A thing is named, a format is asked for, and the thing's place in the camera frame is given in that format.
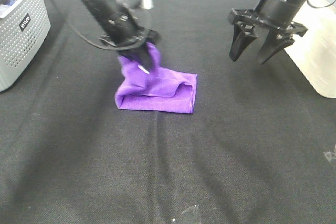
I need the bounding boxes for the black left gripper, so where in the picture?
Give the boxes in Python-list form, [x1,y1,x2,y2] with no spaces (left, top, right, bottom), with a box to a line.
[98,3,161,74]

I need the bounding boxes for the black table cloth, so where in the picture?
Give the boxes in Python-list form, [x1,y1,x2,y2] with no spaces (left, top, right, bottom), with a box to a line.
[1,0,335,223]

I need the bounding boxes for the grey perforated plastic basket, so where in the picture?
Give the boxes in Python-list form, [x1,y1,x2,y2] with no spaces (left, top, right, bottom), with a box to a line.
[1,0,50,92]

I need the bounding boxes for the purple microfiber towel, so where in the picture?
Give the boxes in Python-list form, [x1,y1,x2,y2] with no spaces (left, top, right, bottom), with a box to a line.
[114,43,197,114]

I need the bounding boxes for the clear tape piece right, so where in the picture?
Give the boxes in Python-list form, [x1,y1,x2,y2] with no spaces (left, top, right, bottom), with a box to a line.
[323,146,336,163]

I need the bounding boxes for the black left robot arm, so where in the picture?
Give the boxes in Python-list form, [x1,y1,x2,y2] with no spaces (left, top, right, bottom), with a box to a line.
[1,0,160,73]

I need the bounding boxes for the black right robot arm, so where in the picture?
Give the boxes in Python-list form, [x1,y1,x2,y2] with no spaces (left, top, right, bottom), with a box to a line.
[228,0,308,64]

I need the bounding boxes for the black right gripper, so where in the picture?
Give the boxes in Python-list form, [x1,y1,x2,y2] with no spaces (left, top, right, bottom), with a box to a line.
[228,0,308,64]

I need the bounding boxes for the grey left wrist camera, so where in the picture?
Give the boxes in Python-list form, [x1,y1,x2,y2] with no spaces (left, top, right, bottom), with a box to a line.
[126,0,154,10]

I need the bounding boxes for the white plastic bin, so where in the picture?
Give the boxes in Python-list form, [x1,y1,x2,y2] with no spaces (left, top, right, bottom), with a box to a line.
[285,0,335,99]

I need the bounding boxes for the dark items inside basket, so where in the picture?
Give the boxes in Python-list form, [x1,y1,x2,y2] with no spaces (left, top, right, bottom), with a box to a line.
[0,0,17,15]

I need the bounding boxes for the clear tape piece bottom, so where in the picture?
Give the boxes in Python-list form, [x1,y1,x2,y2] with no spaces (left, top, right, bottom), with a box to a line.
[171,205,202,224]

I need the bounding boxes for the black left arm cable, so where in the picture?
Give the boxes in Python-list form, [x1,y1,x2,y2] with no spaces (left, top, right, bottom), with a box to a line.
[26,0,155,51]

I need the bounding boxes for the clear tape piece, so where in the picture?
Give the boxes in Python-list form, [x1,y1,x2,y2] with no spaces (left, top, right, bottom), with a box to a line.
[323,146,336,163]
[171,205,202,224]

